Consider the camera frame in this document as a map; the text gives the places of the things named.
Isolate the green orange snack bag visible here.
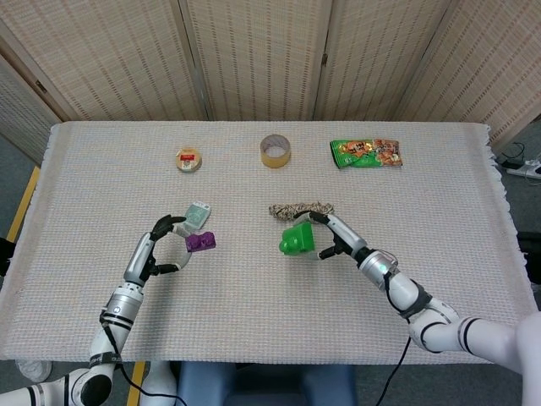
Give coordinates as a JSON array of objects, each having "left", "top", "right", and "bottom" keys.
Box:
[{"left": 329, "top": 137, "right": 405, "bottom": 170}]

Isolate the brown packing tape roll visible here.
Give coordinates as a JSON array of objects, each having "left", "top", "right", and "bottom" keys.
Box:
[{"left": 259, "top": 134, "right": 292, "bottom": 170}]

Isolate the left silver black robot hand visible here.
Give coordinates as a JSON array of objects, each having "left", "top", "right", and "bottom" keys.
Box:
[{"left": 122, "top": 214, "right": 199, "bottom": 288}]

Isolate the braided rope bundle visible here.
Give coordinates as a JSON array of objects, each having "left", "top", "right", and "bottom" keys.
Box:
[{"left": 268, "top": 201, "right": 336, "bottom": 223}]

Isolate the small tape roll red label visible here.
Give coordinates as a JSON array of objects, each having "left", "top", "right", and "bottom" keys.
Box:
[{"left": 175, "top": 146, "right": 204, "bottom": 173}]

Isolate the white power strip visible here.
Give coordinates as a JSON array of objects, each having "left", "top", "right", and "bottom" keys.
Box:
[{"left": 505, "top": 158, "right": 541, "bottom": 181}]

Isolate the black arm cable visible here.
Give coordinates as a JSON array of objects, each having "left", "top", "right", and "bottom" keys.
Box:
[
  {"left": 100, "top": 312, "right": 177, "bottom": 398},
  {"left": 377, "top": 272, "right": 412, "bottom": 406}
]

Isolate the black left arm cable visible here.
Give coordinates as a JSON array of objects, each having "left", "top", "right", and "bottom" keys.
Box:
[{"left": 100, "top": 312, "right": 177, "bottom": 398}]

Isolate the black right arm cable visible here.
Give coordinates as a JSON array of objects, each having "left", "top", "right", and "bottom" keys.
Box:
[{"left": 377, "top": 272, "right": 412, "bottom": 406}]

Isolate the black power adapter cable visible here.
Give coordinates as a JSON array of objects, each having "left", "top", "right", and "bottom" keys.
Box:
[{"left": 496, "top": 142, "right": 527, "bottom": 168}]

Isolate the yellow floor tape strip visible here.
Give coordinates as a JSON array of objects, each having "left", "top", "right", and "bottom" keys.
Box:
[
  {"left": 7, "top": 167, "right": 41, "bottom": 241},
  {"left": 126, "top": 361, "right": 147, "bottom": 406}
]

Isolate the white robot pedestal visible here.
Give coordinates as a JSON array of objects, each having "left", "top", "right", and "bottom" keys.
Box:
[{"left": 140, "top": 361, "right": 178, "bottom": 406}]

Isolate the bamboo folding screen panel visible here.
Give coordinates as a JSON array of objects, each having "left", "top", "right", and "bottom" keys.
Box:
[
  {"left": 312, "top": 0, "right": 460, "bottom": 123},
  {"left": 395, "top": 0, "right": 541, "bottom": 156},
  {"left": 179, "top": 0, "right": 339, "bottom": 123},
  {"left": 0, "top": 54, "right": 58, "bottom": 166},
  {"left": 0, "top": 0, "right": 210, "bottom": 123}
]

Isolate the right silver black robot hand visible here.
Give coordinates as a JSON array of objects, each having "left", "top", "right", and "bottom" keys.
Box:
[{"left": 293, "top": 210, "right": 369, "bottom": 264}]

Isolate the small green white carton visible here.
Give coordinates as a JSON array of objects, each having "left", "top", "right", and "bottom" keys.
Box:
[{"left": 185, "top": 200, "right": 212, "bottom": 232}]

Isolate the white woven tablecloth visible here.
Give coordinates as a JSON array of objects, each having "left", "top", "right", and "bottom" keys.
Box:
[{"left": 0, "top": 120, "right": 527, "bottom": 365}]

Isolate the white shoe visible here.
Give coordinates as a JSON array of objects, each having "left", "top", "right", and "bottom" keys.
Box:
[{"left": 15, "top": 359, "right": 54, "bottom": 382}]

